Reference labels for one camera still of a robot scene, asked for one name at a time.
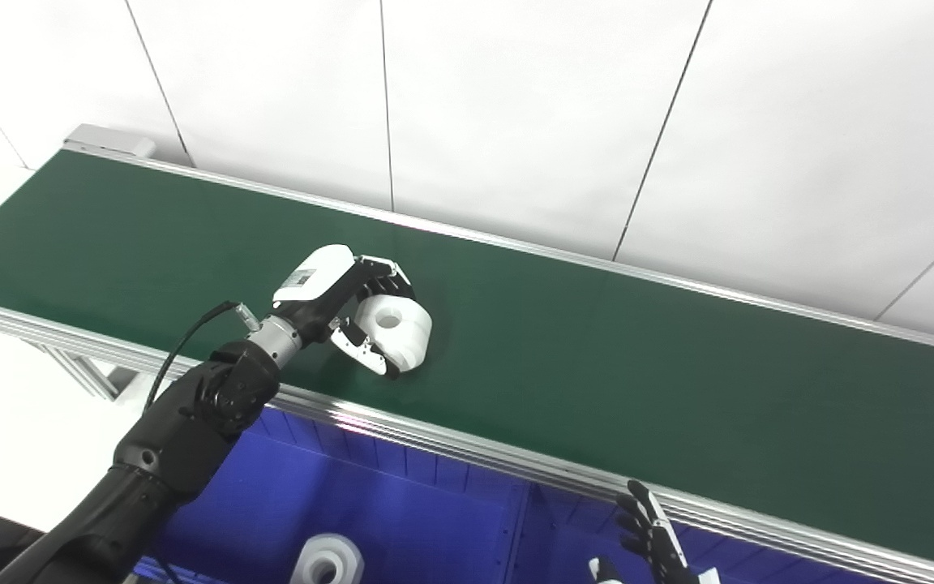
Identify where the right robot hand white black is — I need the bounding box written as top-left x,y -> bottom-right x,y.
587,479 -> 721,584

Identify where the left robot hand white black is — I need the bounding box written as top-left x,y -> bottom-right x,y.
271,243 -> 419,380

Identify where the white round plastic part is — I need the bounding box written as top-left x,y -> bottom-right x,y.
288,532 -> 367,584
353,293 -> 435,375

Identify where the blue plastic bin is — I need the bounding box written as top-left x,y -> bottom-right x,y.
508,485 -> 922,584
131,404 -> 529,584

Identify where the aluminium conveyor support leg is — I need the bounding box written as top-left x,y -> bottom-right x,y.
28,339 -> 142,404

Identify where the grey conveyor end cap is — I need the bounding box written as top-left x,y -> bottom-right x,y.
61,123 -> 157,161

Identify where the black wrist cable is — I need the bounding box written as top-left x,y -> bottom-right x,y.
141,300 -> 263,416

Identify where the green conveyor belt aluminium frame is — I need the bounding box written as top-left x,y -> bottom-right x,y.
0,146 -> 934,584

